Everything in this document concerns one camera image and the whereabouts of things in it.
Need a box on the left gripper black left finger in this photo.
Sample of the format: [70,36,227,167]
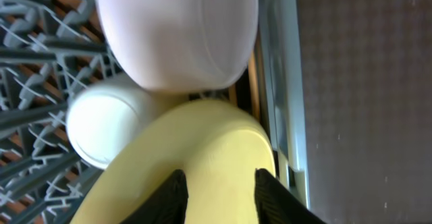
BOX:
[121,169,188,224]

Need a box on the yellow plate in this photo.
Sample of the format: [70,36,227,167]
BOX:
[72,100,275,223]

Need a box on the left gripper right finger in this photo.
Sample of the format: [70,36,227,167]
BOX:
[254,169,325,224]

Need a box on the dark brown serving tray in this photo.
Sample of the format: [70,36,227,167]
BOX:
[297,0,431,223]

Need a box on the pink bowl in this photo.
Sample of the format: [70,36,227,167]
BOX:
[96,0,259,93]

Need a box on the wooden chopstick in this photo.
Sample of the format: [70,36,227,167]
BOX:
[248,51,261,121]
[228,84,238,107]

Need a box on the grey dishwasher rack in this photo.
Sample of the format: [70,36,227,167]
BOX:
[1,0,309,223]

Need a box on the cream white cup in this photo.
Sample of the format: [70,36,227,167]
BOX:
[66,74,189,169]

